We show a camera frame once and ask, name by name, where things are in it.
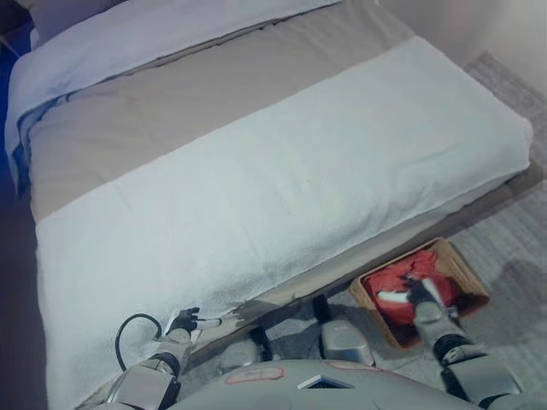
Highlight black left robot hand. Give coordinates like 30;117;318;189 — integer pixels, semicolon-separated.
165;307;223;339

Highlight silver right robot leg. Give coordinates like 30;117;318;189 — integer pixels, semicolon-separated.
313;294;378;369

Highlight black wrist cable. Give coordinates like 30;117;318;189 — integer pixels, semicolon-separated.
115;313;163;372

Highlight grey robot torso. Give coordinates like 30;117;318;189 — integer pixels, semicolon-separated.
166;358;484;410

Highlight beige duvet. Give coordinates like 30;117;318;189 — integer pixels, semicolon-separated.
27;3;412;224

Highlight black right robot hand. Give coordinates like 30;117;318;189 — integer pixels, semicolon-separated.
378;275;450;318

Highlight large grey pillow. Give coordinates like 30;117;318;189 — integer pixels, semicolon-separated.
28;0;108;42

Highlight brown bed frame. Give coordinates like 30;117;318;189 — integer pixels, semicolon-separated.
187;164;544;360

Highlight red cloth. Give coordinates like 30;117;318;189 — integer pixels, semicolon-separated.
362;249;461;326

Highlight grey floor rug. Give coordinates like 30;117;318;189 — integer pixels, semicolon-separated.
213;50;547;410

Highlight white terry blanket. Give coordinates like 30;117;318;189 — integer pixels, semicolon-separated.
34;36;534;410

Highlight woven wicker basket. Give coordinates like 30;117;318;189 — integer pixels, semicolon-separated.
349;237;491;350

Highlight white folded sheet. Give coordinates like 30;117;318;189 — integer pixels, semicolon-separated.
8;0;344;197

